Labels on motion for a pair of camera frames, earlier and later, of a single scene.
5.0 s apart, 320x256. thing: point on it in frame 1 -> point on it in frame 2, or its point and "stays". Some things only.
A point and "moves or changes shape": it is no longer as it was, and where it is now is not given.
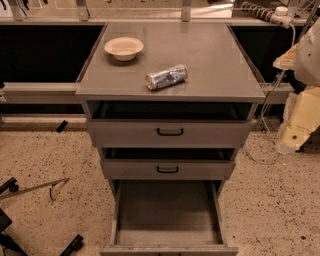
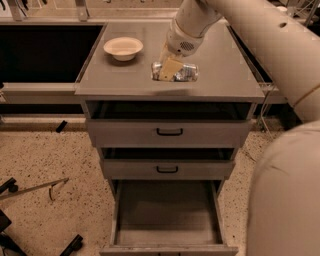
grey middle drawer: [169, 163] stays
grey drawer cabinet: [169, 151] stays
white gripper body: [309, 63] -> [181, 41]
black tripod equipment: [9, 246] stays
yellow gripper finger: [292, 138] -> [169, 69]
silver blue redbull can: [167, 77] moves or changes shape
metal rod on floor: [51, 184] stays
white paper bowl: [124, 48] stays
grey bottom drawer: [168, 218] stays
